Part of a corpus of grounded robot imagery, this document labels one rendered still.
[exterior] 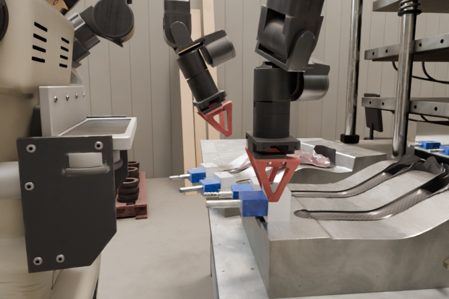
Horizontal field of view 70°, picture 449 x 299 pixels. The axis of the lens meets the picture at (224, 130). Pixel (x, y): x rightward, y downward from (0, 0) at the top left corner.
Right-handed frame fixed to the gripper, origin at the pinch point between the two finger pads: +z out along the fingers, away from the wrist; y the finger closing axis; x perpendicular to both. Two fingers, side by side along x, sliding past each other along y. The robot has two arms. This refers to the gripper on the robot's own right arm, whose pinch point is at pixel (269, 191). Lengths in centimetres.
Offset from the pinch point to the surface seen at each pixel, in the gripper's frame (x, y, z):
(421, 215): -23.0, -4.8, 3.0
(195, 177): 11.7, 35.1, 8.1
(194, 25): 8, 319, -78
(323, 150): -28, 46, 4
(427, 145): -76, 62, 7
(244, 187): 2.3, 11.0, 3.0
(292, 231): -2.1, -5.9, 4.1
